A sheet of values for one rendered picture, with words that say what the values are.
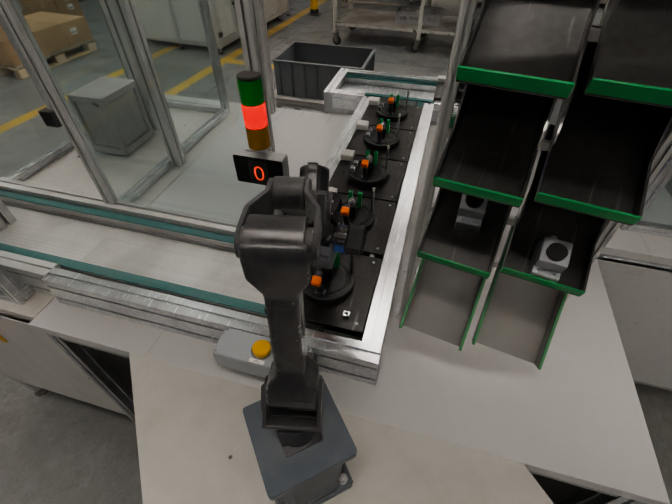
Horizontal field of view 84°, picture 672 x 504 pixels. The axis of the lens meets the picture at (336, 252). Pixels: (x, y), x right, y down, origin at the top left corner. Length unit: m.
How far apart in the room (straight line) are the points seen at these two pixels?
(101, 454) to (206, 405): 1.11
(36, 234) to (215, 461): 0.92
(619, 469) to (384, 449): 0.47
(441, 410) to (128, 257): 0.93
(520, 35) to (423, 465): 0.76
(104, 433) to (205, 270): 1.12
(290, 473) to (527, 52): 0.67
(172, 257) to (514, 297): 0.90
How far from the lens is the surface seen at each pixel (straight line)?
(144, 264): 1.19
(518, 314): 0.87
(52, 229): 1.46
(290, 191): 0.43
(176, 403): 0.97
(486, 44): 0.59
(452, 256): 0.72
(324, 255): 0.84
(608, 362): 1.15
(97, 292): 1.11
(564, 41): 0.60
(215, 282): 1.06
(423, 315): 0.85
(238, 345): 0.88
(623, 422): 1.08
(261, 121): 0.85
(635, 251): 1.51
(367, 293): 0.92
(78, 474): 2.02
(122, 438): 2.00
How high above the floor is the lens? 1.69
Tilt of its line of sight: 45 degrees down
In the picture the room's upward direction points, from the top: straight up
